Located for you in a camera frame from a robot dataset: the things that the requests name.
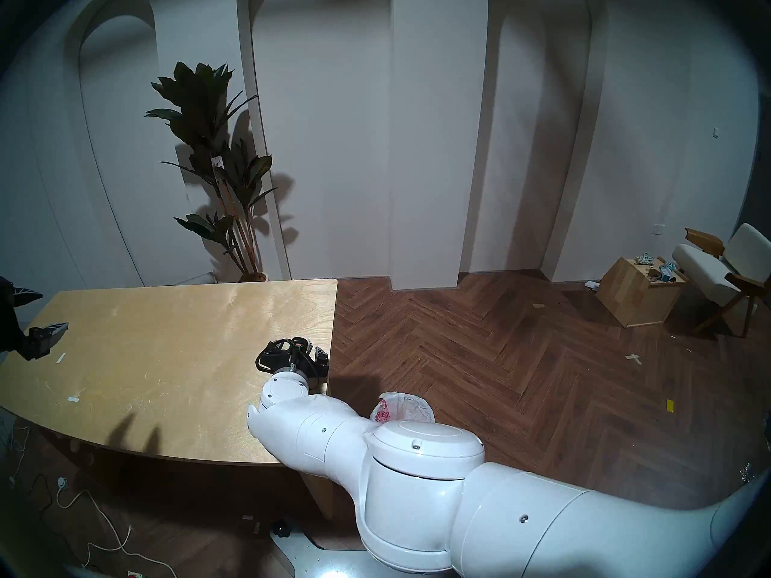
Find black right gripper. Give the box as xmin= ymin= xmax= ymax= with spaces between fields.
xmin=264 ymin=337 xmax=331 ymax=382

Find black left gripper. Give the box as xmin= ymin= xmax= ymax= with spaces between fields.
xmin=0 ymin=276 xmax=69 ymax=361

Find trash bin with white bag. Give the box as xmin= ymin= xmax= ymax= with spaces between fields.
xmin=370 ymin=392 xmax=437 ymax=428

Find light wooden table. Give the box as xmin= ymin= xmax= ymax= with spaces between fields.
xmin=0 ymin=278 xmax=339 ymax=520

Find tall green leafy plant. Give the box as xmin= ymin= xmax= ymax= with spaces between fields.
xmin=145 ymin=62 xmax=278 ymax=278

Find wooden cube box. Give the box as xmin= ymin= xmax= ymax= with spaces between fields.
xmin=595 ymin=256 xmax=687 ymax=328

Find white cushioned wooden armchair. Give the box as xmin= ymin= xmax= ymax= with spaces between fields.
xmin=672 ymin=223 xmax=771 ymax=338

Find white floor cable with plug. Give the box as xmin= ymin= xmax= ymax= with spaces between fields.
xmin=53 ymin=476 xmax=178 ymax=578

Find grey metal robot base plate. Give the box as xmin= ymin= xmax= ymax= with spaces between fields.
xmin=269 ymin=518 xmax=386 ymax=578

